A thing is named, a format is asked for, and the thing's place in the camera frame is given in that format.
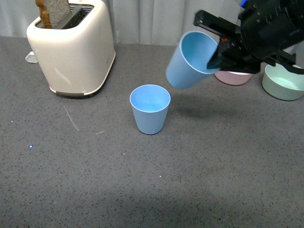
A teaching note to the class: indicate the cream white toaster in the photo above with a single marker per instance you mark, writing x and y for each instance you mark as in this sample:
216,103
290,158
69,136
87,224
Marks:
77,59

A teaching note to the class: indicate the light blue cup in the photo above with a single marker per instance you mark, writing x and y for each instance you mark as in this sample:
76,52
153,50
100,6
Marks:
188,65
150,104

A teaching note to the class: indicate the pink bowl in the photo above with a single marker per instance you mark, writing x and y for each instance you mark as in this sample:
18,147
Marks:
232,78

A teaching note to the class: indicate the white power plug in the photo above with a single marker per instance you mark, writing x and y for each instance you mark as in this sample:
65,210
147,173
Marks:
30,58

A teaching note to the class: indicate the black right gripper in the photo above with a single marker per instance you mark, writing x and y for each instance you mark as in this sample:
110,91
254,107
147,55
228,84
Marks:
267,28

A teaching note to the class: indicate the green bowl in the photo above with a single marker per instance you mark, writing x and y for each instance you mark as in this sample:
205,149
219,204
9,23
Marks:
282,84

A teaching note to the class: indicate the brown toast slice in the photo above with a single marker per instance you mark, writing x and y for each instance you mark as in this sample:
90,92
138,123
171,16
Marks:
52,12

